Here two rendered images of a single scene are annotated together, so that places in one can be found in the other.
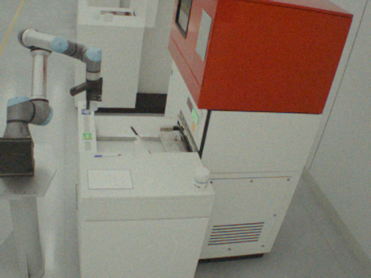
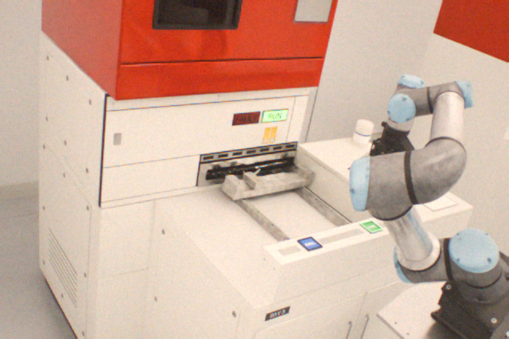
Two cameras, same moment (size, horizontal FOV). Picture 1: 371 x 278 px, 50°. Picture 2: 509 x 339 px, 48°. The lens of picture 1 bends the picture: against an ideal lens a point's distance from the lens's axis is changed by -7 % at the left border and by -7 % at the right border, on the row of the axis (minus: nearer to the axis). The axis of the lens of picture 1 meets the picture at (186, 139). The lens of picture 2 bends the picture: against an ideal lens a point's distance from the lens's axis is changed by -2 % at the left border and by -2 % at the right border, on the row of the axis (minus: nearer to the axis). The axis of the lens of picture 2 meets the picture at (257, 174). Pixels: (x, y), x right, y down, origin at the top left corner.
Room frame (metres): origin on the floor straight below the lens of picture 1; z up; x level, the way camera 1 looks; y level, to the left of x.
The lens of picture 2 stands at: (2.78, 1.88, 1.88)
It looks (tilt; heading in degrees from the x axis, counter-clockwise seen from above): 27 degrees down; 249
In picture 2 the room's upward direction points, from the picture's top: 11 degrees clockwise
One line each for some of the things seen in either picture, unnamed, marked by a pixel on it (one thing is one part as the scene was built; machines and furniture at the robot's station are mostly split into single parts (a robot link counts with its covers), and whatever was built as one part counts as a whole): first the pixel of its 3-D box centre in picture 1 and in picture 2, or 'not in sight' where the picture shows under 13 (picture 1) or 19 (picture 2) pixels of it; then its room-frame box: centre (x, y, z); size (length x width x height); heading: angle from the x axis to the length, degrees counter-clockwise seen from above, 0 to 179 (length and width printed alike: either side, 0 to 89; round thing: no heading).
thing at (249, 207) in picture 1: (217, 183); (153, 232); (2.37, -0.28, 0.41); 0.82 x 0.71 x 0.82; 19
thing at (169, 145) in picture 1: (170, 146); (268, 184); (2.03, 0.08, 0.87); 0.36 x 0.08 x 0.03; 19
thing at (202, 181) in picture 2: (185, 139); (248, 167); (2.09, 0.00, 0.89); 0.44 x 0.02 x 0.10; 19
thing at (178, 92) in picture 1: (184, 106); (211, 141); (2.27, 0.05, 1.02); 0.82 x 0.03 x 0.40; 19
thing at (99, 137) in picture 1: (136, 138); (264, 222); (2.11, 0.29, 0.84); 0.50 x 0.02 x 0.03; 109
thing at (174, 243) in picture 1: (127, 213); (292, 309); (1.90, 0.27, 0.41); 0.97 x 0.64 x 0.82; 19
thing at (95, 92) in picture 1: (93, 89); (390, 144); (1.84, 0.50, 1.25); 0.09 x 0.08 x 0.12; 109
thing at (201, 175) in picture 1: (201, 179); (363, 133); (1.58, -0.10, 1.01); 0.07 x 0.07 x 0.10
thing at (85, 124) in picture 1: (86, 134); (337, 254); (1.96, 0.56, 0.89); 0.55 x 0.09 x 0.14; 19
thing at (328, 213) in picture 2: not in sight; (323, 208); (1.85, 0.21, 0.84); 0.50 x 0.02 x 0.03; 109
